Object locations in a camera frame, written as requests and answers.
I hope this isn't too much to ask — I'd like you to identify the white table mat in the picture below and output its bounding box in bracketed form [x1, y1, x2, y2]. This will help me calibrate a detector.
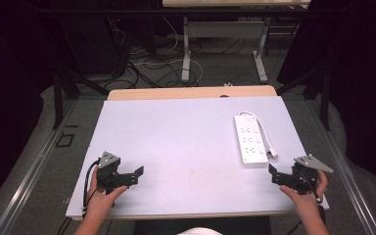
[65, 95, 331, 221]

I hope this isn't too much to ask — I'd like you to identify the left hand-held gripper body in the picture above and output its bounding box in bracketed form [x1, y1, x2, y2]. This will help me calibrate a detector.
[96, 151, 122, 196]

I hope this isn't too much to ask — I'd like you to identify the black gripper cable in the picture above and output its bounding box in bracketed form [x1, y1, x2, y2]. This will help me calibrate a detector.
[81, 159, 102, 219]
[299, 171, 323, 204]

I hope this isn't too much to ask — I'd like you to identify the wooden table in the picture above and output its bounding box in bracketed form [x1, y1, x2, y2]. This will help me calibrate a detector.
[106, 84, 278, 102]

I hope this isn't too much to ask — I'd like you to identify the aluminium floor rail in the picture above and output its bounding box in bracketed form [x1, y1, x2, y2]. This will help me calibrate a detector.
[0, 98, 78, 235]
[305, 98, 376, 235]

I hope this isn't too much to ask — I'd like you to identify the white-legged desk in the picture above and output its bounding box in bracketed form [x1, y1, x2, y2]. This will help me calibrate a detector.
[162, 0, 311, 84]

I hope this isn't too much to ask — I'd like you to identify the person's left hand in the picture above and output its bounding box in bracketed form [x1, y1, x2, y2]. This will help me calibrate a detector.
[85, 167, 129, 224]

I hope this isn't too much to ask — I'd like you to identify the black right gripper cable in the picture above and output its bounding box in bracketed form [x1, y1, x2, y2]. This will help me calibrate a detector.
[299, 171, 323, 204]

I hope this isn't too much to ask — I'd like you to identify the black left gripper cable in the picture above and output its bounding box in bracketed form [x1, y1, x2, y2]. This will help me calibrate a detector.
[81, 159, 102, 219]

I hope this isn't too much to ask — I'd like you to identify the black metal stand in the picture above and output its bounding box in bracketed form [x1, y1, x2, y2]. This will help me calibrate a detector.
[275, 65, 334, 132]
[51, 68, 111, 131]

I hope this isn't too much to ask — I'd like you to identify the tangle of floor cables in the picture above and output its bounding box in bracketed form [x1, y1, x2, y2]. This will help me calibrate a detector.
[107, 16, 247, 90]

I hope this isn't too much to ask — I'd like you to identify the white power strip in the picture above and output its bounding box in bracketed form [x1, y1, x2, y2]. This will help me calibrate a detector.
[233, 114, 270, 169]
[237, 110, 279, 160]

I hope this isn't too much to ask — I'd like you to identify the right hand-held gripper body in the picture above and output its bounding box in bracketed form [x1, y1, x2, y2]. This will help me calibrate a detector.
[291, 154, 335, 196]

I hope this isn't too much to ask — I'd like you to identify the person's right hand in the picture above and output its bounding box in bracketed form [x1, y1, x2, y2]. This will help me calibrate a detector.
[279, 169, 329, 212]

